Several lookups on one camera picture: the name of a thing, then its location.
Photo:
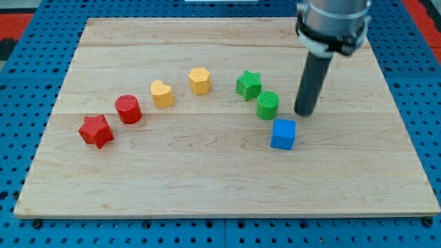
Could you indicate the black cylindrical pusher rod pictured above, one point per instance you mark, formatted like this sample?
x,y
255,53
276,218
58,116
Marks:
x,y
313,76

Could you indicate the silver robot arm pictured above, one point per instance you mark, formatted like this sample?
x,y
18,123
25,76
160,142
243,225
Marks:
x,y
327,27

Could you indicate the red cylinder block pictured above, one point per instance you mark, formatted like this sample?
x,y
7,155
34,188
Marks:
x,y
128,109

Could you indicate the green star block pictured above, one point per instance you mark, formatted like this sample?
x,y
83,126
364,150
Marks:
x,y
249,85

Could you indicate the yellow hexagon block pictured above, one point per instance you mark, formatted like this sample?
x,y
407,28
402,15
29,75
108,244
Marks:
x,y
199,81

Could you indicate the light wooden board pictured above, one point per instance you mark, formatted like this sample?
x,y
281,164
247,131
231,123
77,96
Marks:
x,y
209,155

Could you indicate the red star block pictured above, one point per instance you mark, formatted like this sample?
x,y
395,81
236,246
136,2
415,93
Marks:
x,y
96,130

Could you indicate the blue cube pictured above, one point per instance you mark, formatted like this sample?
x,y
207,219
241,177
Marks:
x,y
283,134

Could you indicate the yellow heart block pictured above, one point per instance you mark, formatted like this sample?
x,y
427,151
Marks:
x,y
162,94

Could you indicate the green cylinder block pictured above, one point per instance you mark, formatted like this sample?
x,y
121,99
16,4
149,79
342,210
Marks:
x,y
267,105

